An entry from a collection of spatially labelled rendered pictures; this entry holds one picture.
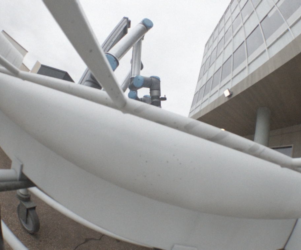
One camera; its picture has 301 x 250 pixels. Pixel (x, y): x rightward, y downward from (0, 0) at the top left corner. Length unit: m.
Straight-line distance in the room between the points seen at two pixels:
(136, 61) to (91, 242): 1.29
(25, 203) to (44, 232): 0.16
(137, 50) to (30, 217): 1.33
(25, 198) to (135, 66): 1.16
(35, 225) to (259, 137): 5.49
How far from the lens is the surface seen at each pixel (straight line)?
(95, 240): 0.73
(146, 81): 1.07
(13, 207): 0.77
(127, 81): 1.75
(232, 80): 6.99
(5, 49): 7.91
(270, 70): 4.33
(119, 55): 1.04
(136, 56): 1.28
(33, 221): 0.59
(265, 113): 5.74
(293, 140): 7.07
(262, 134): 5.42
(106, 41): 1.50
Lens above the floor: 0.48
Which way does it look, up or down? 11 degrees up
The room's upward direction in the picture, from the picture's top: 20 degrees clockwise
